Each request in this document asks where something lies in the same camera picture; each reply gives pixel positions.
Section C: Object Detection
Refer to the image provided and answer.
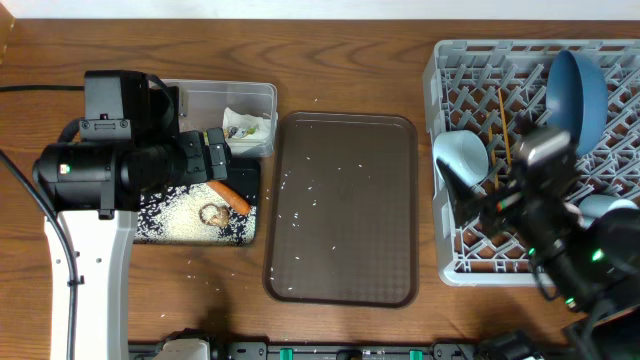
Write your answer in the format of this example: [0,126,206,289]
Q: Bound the bowl of rice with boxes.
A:
[433,130,489,186]

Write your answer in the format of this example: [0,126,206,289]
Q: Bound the wooden chopstick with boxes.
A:
[497,87,512,168]
[487,110,499,191]

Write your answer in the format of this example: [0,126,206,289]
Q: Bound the brown serving tray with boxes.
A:
[263,112,419,308]

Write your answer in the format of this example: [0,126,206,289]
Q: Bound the brown food scrap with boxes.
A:
[199,203,230,228]

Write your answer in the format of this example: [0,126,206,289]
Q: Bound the pink cup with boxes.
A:
[564,202,584,227]

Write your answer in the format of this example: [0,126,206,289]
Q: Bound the blue plate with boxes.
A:
[546,50,608,157]

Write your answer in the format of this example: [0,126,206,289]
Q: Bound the yellow snack wrapper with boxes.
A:
[224,126,257,139]

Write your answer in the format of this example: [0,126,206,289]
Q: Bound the white rice pile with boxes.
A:
[134,184,257,246]

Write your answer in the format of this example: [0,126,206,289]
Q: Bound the clear plastic bin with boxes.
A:
[164,79,278,158]

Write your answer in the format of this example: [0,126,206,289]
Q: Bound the white napkin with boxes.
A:
[223,107,272,154]

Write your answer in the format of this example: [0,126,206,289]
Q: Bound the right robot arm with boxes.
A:
[437,155,639,359]

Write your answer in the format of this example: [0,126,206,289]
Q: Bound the light blue cup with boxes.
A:
[579,195,638,228]

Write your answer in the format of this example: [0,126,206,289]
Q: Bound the orange carrot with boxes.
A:
[207,181,251,216]

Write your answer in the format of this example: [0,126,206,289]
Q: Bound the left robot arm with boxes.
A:
[19,70,231,359]

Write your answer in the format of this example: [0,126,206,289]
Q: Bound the black tray bin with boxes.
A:
[134,159,260,246]

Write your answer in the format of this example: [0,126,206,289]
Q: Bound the grey dishwasher rack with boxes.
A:
[423,39,639,287]

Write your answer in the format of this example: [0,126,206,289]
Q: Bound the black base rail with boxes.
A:
[127,328,546,360]

